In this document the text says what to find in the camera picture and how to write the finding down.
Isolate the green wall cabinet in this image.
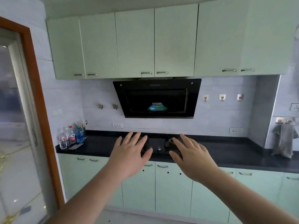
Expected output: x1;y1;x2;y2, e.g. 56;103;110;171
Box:
46;0;299;80

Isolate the person's right forearm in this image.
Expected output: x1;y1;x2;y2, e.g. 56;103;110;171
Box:
198;167;299;224

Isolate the blue green sticker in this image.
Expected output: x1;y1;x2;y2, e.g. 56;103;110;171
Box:
147;102;169;113

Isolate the pale green cabinet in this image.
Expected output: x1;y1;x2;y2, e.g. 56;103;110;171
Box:
58;153;124;208

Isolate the grey towel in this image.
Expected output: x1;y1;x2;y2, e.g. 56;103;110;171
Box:
271;123;299;159

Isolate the black range hood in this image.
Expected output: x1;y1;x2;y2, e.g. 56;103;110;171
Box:
113;78;202;119

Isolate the black glass stove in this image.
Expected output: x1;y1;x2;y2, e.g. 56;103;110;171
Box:
131;135;187;159

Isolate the silver smartphone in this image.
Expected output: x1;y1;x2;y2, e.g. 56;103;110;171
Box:
69;142;84;151

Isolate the brown wooden door frame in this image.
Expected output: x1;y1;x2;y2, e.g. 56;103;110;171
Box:
0;16;65;209

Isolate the person's right hand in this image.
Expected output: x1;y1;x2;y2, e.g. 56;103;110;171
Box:
168;133;220;184

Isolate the blue label water bottle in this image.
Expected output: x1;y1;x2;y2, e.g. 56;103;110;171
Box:
76;125;85;144

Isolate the person's left hand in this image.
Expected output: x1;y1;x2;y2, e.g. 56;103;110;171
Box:
106;131;154;183

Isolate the red cap water bottle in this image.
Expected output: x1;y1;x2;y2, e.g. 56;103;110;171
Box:
69;125;77;144

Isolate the glass sliding door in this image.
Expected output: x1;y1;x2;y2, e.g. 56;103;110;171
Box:
0;27;51;224

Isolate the person's left forearm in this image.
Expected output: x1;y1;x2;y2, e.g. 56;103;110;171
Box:
45;164;128;224

